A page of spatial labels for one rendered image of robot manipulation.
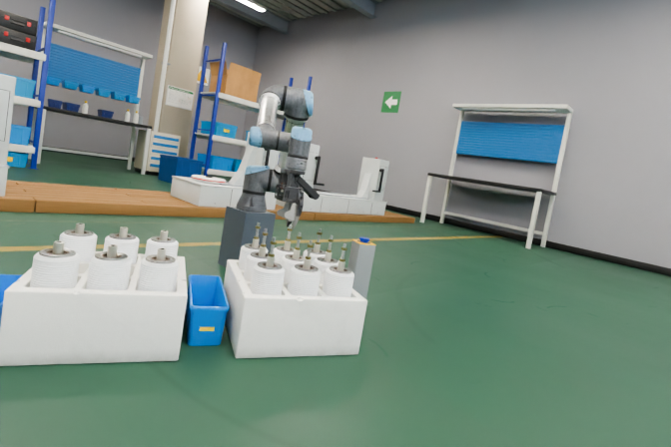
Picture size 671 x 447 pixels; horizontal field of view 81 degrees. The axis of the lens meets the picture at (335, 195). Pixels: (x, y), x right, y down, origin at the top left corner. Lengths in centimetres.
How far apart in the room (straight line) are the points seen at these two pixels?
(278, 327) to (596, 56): 587
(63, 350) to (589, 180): 583
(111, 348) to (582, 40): 634
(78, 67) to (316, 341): 642
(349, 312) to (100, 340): 68
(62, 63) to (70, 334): 621
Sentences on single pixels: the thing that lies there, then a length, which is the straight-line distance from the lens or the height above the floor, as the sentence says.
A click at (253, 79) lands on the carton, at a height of 182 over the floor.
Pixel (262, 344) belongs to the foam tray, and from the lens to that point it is 123.
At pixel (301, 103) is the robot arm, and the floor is 84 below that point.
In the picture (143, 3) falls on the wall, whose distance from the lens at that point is 1030.
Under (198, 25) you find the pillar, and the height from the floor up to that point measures 274.
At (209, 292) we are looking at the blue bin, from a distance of 153.
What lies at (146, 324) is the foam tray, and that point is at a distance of 116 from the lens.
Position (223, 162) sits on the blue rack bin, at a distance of 660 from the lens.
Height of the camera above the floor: 57
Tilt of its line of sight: 4 degrees down
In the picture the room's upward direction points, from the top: 10 degrees clockwise
